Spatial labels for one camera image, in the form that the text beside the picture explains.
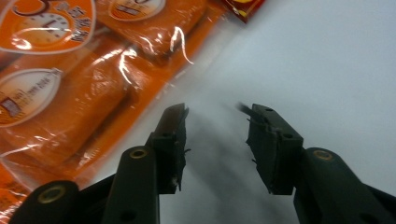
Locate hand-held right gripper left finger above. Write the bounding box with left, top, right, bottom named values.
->
left=101, top=103, right=190, bottom=224

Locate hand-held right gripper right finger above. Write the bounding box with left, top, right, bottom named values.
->
left=238, top=103, right=396, bottom=224

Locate orange sausage multipack bag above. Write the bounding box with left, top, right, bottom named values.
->
left=0, top=0, right=237, bottom=223

